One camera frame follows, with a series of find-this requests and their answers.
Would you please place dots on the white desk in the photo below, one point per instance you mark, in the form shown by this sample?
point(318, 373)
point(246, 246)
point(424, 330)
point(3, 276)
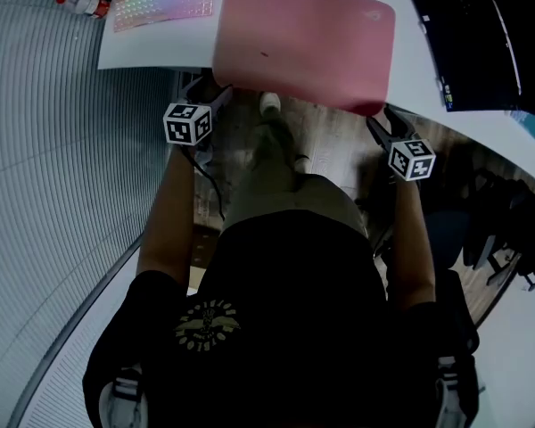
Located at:
point(160, 47)

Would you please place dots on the person's right forearm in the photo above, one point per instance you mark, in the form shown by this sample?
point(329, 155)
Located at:
point(412, 243)

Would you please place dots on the pink mouse pad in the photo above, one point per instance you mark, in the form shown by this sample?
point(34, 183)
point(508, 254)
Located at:
point(303, 43)

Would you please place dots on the teal and white keyboard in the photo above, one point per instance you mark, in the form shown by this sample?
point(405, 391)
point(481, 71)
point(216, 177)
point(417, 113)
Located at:
point(532, 125)

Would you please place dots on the person's left forearm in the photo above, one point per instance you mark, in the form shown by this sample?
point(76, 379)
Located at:
point(167, 221)

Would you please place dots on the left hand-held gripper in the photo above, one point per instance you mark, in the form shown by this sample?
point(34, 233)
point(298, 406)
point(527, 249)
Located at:
point(187, 125)

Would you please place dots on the black laptop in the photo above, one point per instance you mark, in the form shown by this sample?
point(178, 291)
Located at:
point(477, 47)

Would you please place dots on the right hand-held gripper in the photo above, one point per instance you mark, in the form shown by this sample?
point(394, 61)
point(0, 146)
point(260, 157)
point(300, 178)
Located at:
point(412, 161)

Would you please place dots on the clear bottle with red cap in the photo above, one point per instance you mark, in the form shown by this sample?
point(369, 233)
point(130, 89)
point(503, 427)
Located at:
point(82, 3)

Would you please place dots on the black office chair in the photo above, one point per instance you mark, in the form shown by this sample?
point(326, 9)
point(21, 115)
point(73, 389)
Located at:
point(495, 230)

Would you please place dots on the white shoe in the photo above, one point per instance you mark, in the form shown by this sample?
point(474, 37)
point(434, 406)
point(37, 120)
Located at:
point(269, 101)
point(302, 163)

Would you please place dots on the pink iridescent keyboard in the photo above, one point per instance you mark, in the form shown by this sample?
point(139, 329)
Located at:
point(165, 5)

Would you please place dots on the khaki trousers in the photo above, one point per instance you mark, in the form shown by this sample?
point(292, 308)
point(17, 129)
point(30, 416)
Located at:
point(285, 185)

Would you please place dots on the black printed t-shirt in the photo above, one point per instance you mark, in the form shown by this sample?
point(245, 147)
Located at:
point(272, 328)

